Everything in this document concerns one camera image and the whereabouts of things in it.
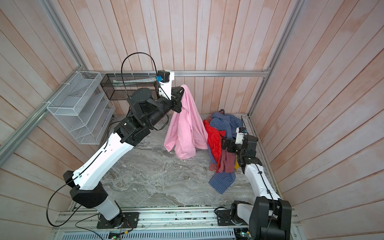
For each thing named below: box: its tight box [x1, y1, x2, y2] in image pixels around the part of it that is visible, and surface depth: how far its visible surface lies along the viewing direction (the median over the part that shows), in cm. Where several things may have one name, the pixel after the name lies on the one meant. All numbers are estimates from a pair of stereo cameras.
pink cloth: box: [163, 84, 208, 160], surface depth 72 cm
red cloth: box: [203, 119, 226, 173], surface depth 85 cm
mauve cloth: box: [209, 147, 236, 174], surface depth 85 cm
